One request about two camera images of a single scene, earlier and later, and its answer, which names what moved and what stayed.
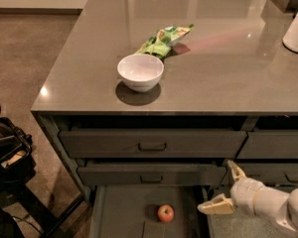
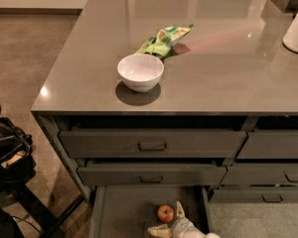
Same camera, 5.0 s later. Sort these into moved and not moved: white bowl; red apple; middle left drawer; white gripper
Moved: white gripper
Not moved: white bowl; red apple; middle left drawer
